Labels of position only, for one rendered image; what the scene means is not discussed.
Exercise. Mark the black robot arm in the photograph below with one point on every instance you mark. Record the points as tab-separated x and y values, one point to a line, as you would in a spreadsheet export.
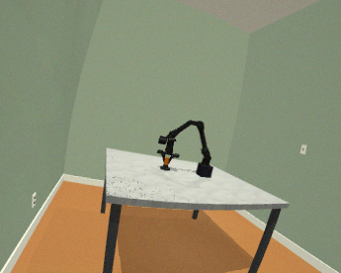
201	127

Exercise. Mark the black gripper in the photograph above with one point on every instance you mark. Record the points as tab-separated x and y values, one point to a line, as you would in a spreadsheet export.
169	152

